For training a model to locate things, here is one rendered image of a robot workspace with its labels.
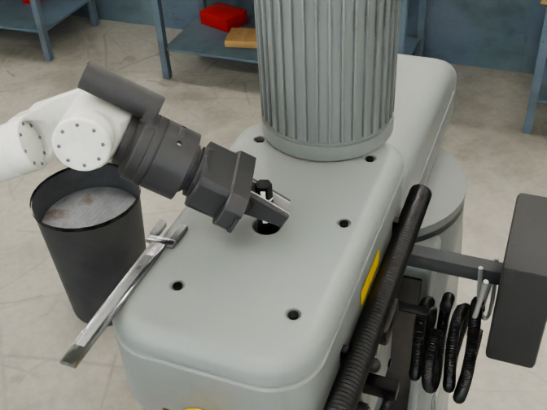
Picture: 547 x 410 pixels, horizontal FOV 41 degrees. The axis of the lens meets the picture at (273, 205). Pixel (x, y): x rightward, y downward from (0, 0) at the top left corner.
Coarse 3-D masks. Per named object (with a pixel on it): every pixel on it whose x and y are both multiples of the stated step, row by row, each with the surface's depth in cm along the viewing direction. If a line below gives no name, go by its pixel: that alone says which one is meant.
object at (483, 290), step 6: (480, 270) 119; (480, 276) 120; (480, 282) 121; (486, 282) 117; (480, 288) 123; (486, 288) 118; (492, 288) 130; (480, 294) 119; (486, 294) 131; (492, 294) 130; (480, 300) 120; (486, 300) 131; (492, 300) 131; (480, 306) 121; (492, 306) 131; (474, 312) 123; (474, 318) 124; (486, 318) 130
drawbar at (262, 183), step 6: (264, 180) 90; (258, 186) 89; (264, 186) 89; (270, 186) 89; (258, 192) 89; (270, 192) 90; (270, 198) 90; (258, 222) 93; (258, 228) 94; (264, 228) 93; (270, 228) 93; (264, 234) 93
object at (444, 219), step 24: (432, 168) 158; (456, 168) 157; (432, 192) 151; (456, 192) 151; (432, 216) 145; (456, 216) 149; (432, 240) 145; (456, 240) 153; (408, 288) 142; (432, 288) 147; (456, 288) 182; (408, 336) 150; (408, 360) 154; (408, 384) 159; (408, 408) 165; (432, 408) 171
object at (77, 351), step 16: (160, 224) 94; (160, 240) 91; (176, 240) 91; (144, 256) 89; (128, 272) 87; (144, 272) 87; (128, 288) 85; (112, 304) 83; (96, 320) 81; (80, 336) 79; (96, 336) 79; (80, 352) 77
